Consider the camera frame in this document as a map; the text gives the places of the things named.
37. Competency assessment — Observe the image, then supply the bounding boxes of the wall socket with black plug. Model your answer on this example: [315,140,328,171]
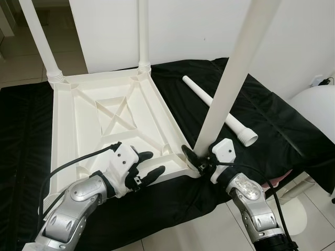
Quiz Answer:
[313,76,334,87]

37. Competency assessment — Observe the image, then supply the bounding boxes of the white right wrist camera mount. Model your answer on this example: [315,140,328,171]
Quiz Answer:
[210,139,237,184]

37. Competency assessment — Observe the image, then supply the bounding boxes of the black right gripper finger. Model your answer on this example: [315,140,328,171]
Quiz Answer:
[181,145,203,171]

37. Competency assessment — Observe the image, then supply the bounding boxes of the white door frame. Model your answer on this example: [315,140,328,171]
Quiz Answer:
[0,0,16,37]

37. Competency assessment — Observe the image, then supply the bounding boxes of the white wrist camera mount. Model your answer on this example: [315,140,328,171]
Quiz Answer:
[210,139,237,184]
[107,144,141,198]

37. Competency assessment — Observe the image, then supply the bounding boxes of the black cloth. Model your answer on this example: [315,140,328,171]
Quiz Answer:
[0,56,335,251]

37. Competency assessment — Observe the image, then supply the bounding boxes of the white plastic table leg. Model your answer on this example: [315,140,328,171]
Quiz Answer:
[194,0,283,155]
[18,0,66,83]
[183,76,259,147]
[137,0,152,71]

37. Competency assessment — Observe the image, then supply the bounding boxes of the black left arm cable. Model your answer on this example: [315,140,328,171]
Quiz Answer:
[37,141,122,225]

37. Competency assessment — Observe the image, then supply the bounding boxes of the white plastic table top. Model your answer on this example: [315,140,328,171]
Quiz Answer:
[44,64,202,210]

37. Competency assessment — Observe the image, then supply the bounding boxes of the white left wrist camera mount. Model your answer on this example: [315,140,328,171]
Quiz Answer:
[107,144,141,198]

